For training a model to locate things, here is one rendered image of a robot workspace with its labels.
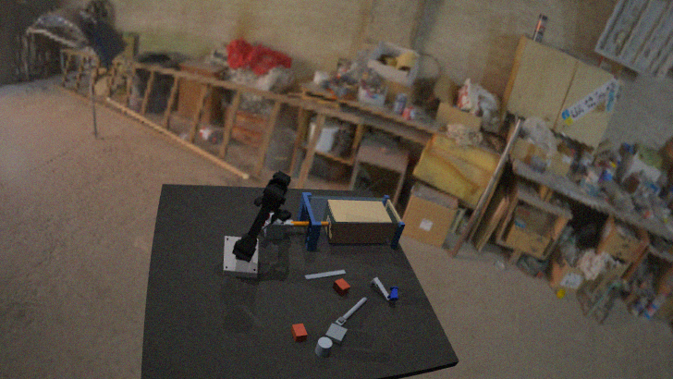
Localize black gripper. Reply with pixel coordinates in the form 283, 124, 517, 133
254, 196, 292, 225

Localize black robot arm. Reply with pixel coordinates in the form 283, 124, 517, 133
232, 170, 291, 263

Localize red box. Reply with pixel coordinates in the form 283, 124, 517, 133
332, 278, 350, 296
291, 324, 307, 342

